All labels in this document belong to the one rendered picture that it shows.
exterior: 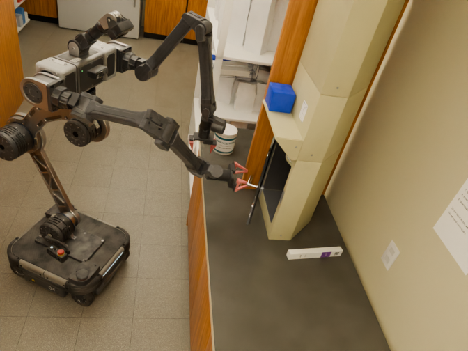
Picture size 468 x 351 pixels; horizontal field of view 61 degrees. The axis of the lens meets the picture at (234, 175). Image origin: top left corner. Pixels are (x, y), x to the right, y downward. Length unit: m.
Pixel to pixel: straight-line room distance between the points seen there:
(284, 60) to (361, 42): 0.46
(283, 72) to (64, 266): 1.71
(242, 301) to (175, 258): 1.39
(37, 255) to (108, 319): 0.58
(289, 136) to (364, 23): 0.48
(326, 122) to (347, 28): 0.36
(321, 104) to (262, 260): 0.75
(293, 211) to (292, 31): 0.78
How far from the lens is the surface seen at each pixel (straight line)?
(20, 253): 2.75
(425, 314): 1.65
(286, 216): 1.84
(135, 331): 2.64
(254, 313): 1.65
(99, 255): 2.67
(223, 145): 2.34
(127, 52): 2.10
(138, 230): 3.14
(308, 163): 1.66
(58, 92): 1.70
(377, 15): 1.45
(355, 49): 1.47
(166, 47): 1.96
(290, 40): 1.79
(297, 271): 1.84
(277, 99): 1.71
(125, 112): 1.49
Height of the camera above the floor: 2.28
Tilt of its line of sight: 37 degrees down
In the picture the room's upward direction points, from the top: 14 degrees clockwise
